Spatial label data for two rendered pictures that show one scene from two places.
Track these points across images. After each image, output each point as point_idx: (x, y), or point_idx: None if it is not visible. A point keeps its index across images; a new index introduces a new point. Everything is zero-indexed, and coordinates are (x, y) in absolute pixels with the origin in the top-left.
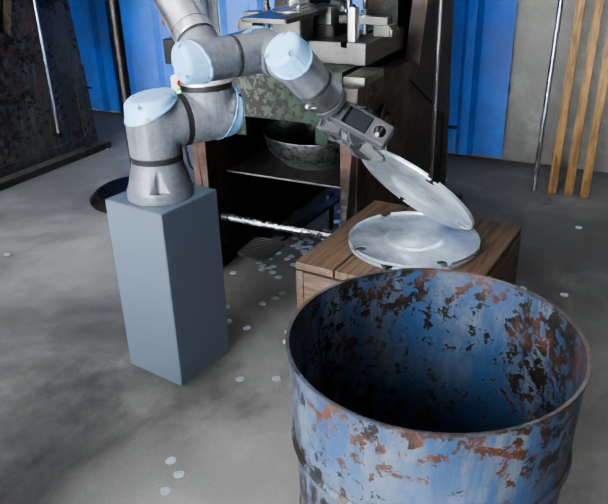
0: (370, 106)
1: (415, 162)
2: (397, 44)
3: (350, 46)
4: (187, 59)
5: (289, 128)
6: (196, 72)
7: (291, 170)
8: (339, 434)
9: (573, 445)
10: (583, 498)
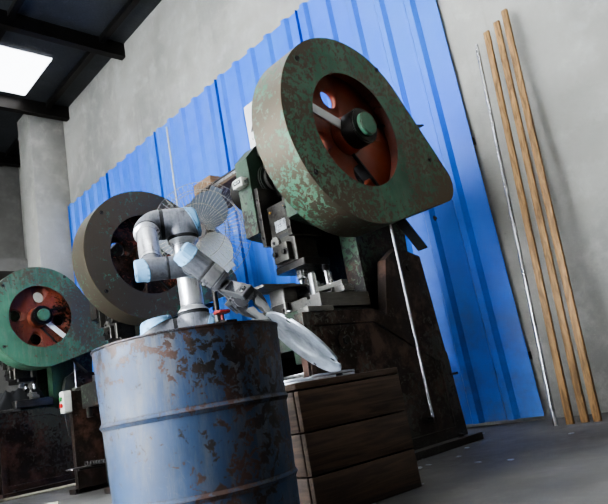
0: (323, 328)
1: (405, 390)
2: (361, 300)
3: (311, 297)
4: (134, 265)
5: None
6: (139, 271)
7: None
8: (95, 373)
9: None
10: None
